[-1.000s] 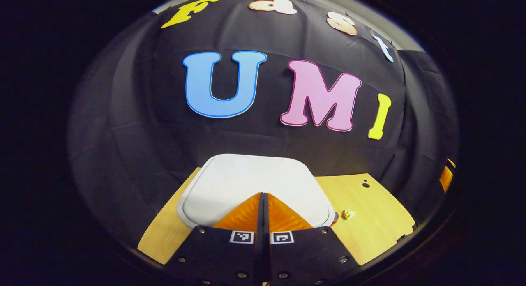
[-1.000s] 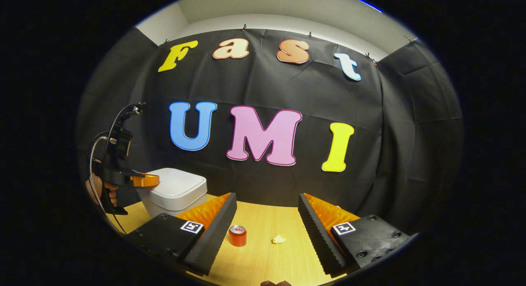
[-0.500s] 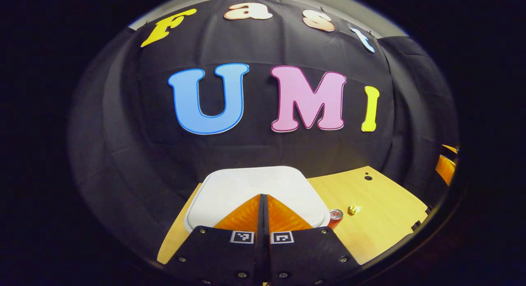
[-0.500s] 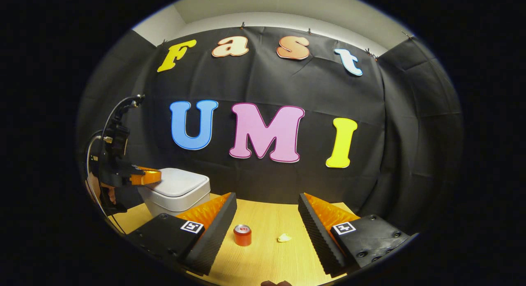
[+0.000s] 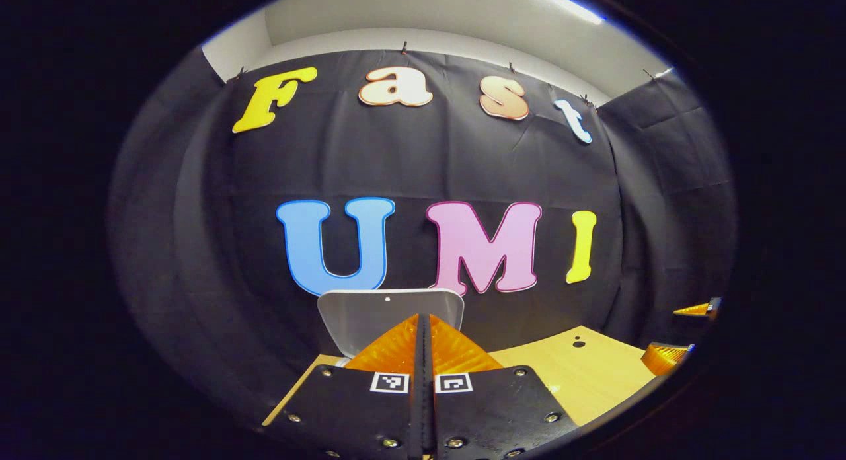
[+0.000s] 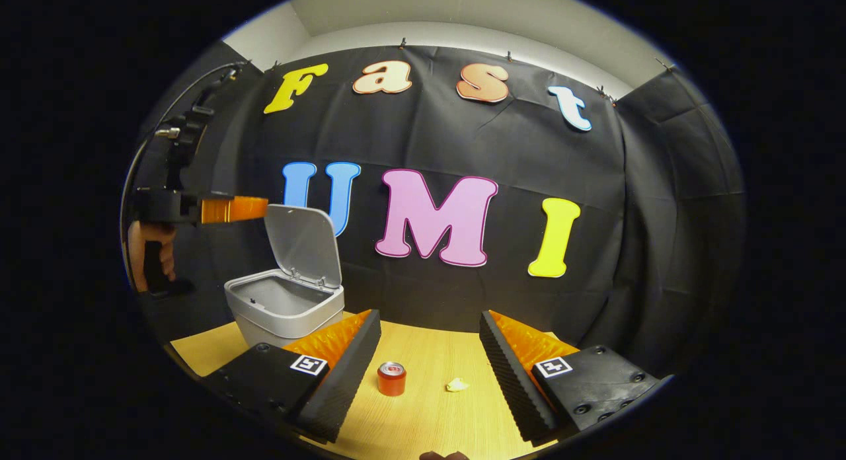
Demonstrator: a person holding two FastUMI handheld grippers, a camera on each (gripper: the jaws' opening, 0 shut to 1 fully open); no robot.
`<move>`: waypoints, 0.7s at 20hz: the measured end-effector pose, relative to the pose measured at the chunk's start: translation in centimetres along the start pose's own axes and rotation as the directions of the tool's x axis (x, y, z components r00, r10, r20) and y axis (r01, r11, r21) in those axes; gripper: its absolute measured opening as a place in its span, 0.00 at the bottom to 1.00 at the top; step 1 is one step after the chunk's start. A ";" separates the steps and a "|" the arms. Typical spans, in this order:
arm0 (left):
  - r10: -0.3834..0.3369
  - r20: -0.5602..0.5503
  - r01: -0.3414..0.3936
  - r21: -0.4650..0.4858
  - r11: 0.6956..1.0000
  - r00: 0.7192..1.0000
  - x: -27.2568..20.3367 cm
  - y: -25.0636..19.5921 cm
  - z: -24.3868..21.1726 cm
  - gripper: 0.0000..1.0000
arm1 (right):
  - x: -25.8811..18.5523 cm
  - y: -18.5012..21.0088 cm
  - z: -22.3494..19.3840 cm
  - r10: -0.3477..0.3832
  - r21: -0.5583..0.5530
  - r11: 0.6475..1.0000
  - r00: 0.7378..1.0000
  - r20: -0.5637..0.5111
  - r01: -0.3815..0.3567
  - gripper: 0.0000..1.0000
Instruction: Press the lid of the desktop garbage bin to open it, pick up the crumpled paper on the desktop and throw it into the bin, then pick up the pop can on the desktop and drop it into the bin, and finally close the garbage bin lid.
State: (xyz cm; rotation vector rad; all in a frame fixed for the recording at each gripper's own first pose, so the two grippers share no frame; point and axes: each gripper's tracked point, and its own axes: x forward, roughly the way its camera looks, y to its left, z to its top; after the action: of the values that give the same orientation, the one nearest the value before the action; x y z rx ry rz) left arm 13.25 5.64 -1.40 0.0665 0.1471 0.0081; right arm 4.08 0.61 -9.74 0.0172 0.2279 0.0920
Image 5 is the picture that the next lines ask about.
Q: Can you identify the white desktop garbage bin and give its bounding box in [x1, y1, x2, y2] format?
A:
[317, 289, 465, 368]

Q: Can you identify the wooden desktop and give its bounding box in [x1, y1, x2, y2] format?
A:
[262, 326, 658, 428]

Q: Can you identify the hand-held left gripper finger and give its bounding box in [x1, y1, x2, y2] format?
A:
[264, 313, 427, 460]
[423, 313, 579, 460]

